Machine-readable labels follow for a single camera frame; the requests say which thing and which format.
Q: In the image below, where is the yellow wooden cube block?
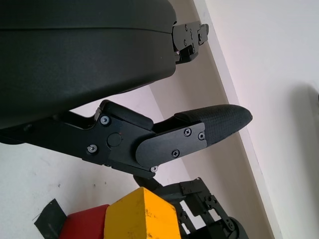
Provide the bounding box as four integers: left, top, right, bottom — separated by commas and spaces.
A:
104, 187, 178, 239

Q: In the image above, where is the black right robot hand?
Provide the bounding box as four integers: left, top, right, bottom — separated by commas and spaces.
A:
133, 173, 248, 239

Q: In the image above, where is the black tape strip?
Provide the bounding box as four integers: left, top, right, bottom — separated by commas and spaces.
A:
33, 198, 68, 239

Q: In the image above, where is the red wooden cube block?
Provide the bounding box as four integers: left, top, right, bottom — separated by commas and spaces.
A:
59, 204, 111, 239

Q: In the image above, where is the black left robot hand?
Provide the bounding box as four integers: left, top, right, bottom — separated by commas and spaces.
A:
0, 0, 254, 180

